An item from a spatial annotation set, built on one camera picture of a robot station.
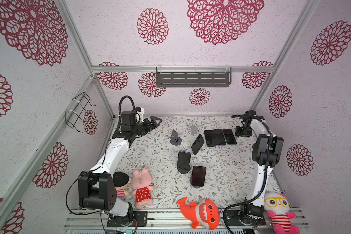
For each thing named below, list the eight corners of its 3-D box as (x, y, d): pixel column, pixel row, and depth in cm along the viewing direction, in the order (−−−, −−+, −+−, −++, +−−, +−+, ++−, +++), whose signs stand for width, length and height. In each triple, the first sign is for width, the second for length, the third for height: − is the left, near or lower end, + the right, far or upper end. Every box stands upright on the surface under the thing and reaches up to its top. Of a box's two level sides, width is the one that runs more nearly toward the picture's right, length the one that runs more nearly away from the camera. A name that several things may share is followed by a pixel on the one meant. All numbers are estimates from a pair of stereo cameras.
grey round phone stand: (175, 147, 104) (175, 139, 96) (168, 141, 107) (168, 133, 99) (180, 143, 106) (180, 135, 98) (173, 138, 109) (173, 129, 101)
